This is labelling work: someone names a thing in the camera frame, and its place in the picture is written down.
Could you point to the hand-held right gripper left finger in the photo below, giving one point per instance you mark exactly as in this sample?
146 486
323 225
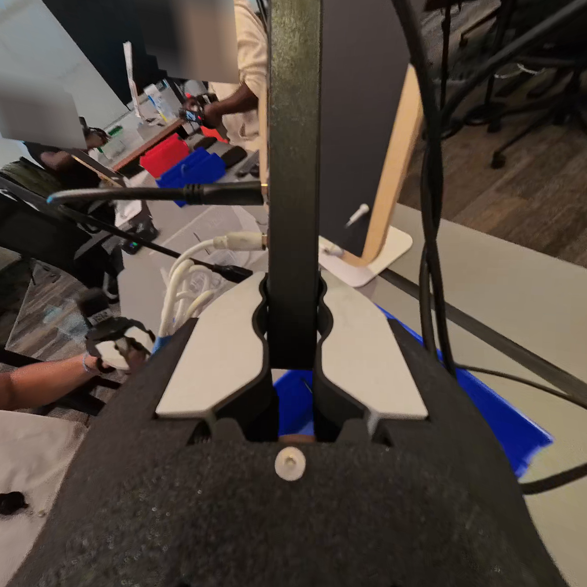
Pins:
215 357

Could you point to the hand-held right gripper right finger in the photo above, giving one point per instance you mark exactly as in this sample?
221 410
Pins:
371 362

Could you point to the black port hub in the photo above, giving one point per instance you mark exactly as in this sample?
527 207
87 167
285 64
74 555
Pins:
293 183

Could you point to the person's left forearm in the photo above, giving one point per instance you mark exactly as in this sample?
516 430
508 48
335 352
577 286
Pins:
41 385

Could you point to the grey desk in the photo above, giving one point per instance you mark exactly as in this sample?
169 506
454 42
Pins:
504 298

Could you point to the person's left hand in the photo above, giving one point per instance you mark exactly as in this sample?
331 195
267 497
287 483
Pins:
136 356

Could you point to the person's white shirt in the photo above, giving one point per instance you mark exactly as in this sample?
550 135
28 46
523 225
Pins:
32 458

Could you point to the red plastic bin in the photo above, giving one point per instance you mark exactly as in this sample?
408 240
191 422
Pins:
165 158

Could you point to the small blue plastic bin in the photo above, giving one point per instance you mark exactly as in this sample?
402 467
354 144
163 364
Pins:
197 169

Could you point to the wood-framed black panel stand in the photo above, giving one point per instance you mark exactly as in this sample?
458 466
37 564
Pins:
362 114

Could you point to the black office chair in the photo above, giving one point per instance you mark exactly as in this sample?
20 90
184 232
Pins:
499 114

